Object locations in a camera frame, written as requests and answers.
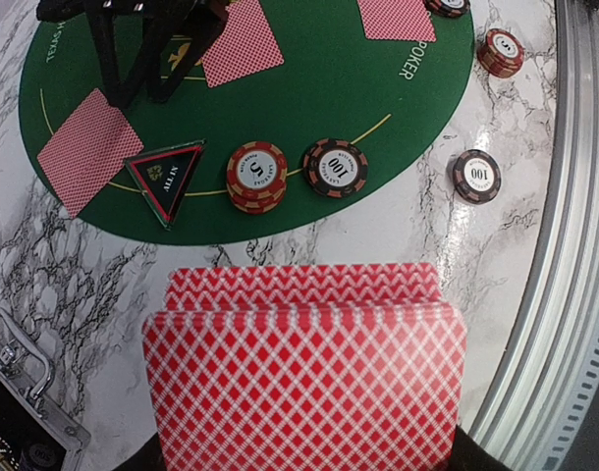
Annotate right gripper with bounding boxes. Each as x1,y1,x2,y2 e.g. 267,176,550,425
36,0,230,109

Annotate triangular all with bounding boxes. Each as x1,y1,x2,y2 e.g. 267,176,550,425
124,139,206,231

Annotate single red playing card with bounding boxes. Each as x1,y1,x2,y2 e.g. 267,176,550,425
37,88,143,218

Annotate orange poker chip stack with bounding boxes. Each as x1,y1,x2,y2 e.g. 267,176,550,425
477,28,524,79

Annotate brown poker chip stack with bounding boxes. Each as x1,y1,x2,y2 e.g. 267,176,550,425
452,149,502,204

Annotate red playing card deck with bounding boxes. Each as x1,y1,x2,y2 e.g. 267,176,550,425
142,263,466,470

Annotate round green poker mat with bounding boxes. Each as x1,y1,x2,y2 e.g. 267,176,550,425
18,0,476,246

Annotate front aluminium rail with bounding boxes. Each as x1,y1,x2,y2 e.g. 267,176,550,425
470,1,599,470

